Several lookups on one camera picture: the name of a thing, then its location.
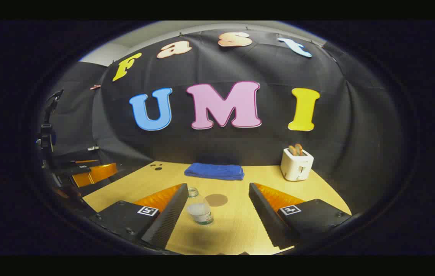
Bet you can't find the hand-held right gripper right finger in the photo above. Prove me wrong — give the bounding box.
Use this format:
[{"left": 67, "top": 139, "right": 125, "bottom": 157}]
[{"left": 249, "top": 183, "right": 352, "bottom": 249}]

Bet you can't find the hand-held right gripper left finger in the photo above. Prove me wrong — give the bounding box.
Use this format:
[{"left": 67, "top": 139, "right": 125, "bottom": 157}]
[{"left": 88, "top": 184, "right": 189, "bottom": 250}]

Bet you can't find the clear plastic water bottle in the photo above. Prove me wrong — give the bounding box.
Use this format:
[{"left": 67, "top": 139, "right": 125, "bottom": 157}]
[{"left": 186, "top": 187, "right": 214, "bottom": 226}]

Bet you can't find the white toaster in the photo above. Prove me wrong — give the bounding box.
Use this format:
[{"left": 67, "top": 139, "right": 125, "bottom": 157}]
[{"left": 280, "top": 148, "right": 314, "bottom": 182}]

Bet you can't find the blue folded towel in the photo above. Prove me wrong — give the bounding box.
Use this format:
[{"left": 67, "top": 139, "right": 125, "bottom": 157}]
[{"left": 184, "top": 163, "right": 245, "bottom": 181}]

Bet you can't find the black backdrop cloth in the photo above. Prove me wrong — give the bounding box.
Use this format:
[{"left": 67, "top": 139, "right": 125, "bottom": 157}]
[{"left": 43, "top": 29, "right": 402, "bottom": 215}]

